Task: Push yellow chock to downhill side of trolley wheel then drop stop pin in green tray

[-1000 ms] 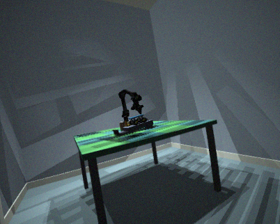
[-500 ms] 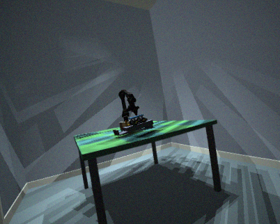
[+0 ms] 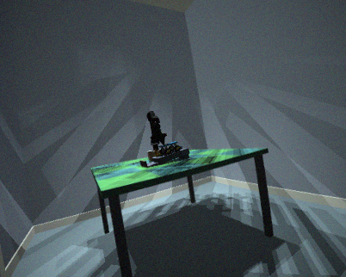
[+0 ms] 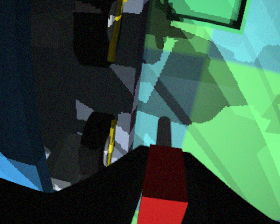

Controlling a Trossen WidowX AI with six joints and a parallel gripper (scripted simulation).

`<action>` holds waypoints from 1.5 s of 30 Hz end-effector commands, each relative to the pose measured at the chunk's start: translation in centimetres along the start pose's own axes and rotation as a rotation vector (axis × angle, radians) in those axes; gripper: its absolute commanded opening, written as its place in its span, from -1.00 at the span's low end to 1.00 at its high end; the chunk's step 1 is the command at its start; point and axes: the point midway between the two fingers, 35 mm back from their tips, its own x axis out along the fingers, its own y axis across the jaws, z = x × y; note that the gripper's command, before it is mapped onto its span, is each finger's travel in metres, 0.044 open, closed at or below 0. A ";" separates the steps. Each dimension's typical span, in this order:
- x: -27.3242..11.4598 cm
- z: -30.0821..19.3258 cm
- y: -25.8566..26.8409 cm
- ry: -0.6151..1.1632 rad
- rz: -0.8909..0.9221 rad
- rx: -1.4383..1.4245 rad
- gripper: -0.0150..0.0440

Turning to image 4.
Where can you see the green tray floor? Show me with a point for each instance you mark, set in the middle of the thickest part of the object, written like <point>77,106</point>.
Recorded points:
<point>225,11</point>

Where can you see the red-headed metal pin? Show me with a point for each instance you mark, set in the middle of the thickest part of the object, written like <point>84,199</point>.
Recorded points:
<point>164,196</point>

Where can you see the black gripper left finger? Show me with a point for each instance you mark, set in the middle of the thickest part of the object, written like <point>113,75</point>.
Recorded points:
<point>109,196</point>

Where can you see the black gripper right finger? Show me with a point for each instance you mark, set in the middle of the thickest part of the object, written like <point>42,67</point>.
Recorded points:
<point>212,202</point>

